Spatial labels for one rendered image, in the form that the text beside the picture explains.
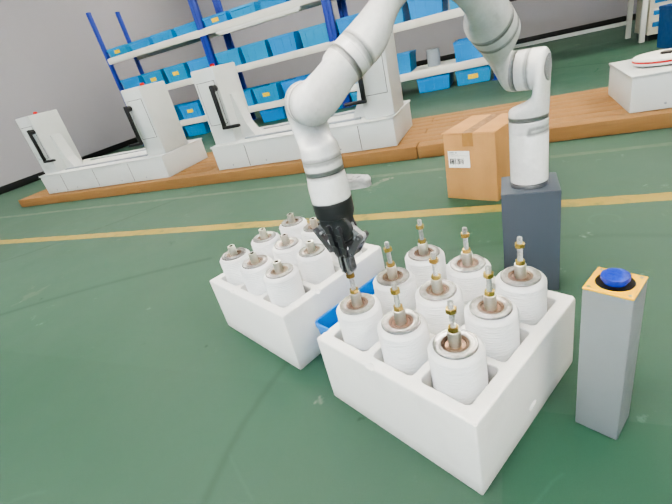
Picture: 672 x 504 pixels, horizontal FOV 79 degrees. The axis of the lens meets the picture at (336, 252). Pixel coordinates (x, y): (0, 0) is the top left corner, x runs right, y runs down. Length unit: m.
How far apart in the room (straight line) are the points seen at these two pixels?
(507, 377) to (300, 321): 0.53
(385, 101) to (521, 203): 1.75
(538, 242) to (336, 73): 0.75
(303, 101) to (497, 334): 0.52
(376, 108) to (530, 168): 1.77
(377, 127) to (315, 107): 2.09
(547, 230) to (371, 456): 0.72
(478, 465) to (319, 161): 0.57
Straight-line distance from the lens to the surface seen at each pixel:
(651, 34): 6.16
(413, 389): 0.77
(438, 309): 0.84
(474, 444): 0.75
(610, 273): 0.77
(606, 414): 0.92
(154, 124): 3.75
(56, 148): 4.89
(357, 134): 2.80
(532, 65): 1.10
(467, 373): 0.72
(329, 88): 0.69
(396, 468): 0.90
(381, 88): 2.77
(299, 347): 1.10
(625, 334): 0.79
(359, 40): 0.72
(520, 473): 0.89
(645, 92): 2.73
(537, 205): 1.17
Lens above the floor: 0.74
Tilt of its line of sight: 26 degrees down
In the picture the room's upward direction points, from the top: 14 degrees counter-clockwise
